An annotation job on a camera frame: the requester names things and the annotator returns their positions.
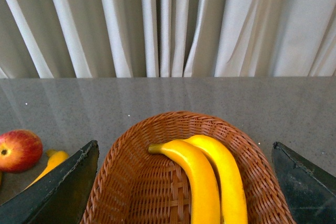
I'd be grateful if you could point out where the yellow banana in basket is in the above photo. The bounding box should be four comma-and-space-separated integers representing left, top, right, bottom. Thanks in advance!
148, 140, 221, 223
185, 135, 248, 223

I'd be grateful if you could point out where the white pleated curtain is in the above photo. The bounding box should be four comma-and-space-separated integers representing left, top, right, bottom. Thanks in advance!
1, 0, 335, 78

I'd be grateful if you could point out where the yellow banana in basket front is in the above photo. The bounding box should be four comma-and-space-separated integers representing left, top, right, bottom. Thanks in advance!
148, 140, 221, 223

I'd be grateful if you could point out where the right brown wicker basket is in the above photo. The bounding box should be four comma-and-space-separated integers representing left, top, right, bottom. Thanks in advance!
81, 111, 294, 223

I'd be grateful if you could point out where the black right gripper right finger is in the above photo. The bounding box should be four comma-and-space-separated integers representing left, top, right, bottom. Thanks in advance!
271, 142, 335, 223

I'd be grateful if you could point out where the yellow banana in basket rear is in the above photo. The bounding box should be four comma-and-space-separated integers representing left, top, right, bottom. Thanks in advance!
185, 135, 248, 223

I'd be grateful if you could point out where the red yellow apple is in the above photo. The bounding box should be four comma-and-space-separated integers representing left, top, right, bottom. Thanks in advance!
1, 130, 43, 173

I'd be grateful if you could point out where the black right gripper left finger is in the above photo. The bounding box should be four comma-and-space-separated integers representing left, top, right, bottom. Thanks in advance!
1, 140, 99, 223

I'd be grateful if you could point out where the yellow banana brown tip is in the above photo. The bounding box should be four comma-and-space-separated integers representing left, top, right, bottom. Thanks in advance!
25, 149, 69, 189

